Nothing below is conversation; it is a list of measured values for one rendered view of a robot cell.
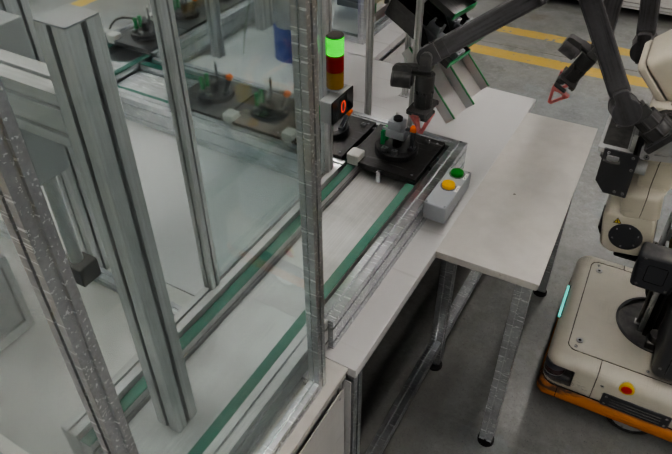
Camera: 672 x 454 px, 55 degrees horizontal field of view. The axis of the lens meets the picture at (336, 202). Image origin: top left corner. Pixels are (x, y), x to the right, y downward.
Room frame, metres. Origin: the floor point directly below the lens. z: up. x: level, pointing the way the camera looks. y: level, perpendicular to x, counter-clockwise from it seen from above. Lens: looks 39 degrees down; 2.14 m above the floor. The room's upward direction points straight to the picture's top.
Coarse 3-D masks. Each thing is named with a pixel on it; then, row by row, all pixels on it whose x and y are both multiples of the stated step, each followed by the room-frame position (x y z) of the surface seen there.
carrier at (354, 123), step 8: (352, 120) 1.91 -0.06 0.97; (360, 120) 1.91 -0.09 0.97; (368, 120) 1.91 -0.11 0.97; (336, 128) 1.83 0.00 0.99; (344, 128) 1.82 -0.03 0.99; (352, 128) 1.86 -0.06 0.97; (360, 128) 1.86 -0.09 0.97; (368, 128) 1.86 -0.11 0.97; (336, 136) 1.79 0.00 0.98; (344, 136) 1.81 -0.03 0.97; (352, 136) 1.81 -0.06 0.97; (360, 136) 1.81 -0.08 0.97; (336, 144) 1.76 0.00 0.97; (344, 144) 1.76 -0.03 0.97; (352, 144) 1.76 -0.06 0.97; (336, 152) 1.72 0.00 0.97; (344, 152) 1.72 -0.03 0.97
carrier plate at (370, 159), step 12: (372, 132) 1.83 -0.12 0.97; (360, 144) 1.76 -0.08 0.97; (372, 144) 1.76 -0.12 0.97; (420, 144) 1.76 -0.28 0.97; (432, 144) 1.76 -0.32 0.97; (444, 144) 1.76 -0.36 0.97; (372, 156) 1.69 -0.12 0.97; (420, 156) 1.69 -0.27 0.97; (432, 156) 1.69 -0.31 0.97; (372, 168) 1.64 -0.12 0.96; (384, 168) 1.63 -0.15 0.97; (396, 168) 1.63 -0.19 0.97; (408, 168) 1.63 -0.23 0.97; (420, 168) 1.62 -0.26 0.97; (408, 180) 1.57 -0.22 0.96
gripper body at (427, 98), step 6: (414, 90) 1.69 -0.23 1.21; (414, 96) 1.68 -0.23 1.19; (420, 96) 1.66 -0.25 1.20; (426, 96) 1.66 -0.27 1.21; (432, 96) 1.67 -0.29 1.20; (414, 102) 1.68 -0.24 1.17; (420, 102) 1.66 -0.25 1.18; (426, 102) 1.66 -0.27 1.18; (432, 102) 1.68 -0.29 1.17; (438, 102) 1.71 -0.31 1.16; (408, 108) 1.67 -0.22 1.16; (414, 108) 1.67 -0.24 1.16; (420, 108) 1.66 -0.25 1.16; (426, 108) 1.66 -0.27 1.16; (432, 108) 1.67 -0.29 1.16; (408, 114) 1.65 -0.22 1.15; (420, 114) 1.63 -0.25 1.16; (426, 114) 1.63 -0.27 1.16
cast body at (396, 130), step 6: (390, 120) 1.72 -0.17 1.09; (396, 120) 1.71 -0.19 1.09; (402, 120) 1.72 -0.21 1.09; (384, 126) 1.75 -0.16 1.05; (390, 126) 1.72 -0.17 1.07; (396, 126) 1.70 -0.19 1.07; (402, 126) 1.71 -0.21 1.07; (390, 132) 1.71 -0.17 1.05; (396, 132) 1.70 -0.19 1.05; (402, 132) 1.70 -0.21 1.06; (408, 132) 1.72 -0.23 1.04; (396, 138) 1.70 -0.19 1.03; (402, 138) 1.69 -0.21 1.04
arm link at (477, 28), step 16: (512, 0) 1.67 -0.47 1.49; (528, 0) 1.66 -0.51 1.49; (544, 0) 1.62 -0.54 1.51; (480, 16) 1.68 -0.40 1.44; (496, 16) 1.67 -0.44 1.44; (512, 16) 1.66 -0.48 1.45; (464, 32) 1.68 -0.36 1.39; (480, 32) 1.67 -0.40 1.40; (432, 48) 1.68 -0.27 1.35; (448, 48) 1.67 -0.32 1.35; (432, 64) 1.66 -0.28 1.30
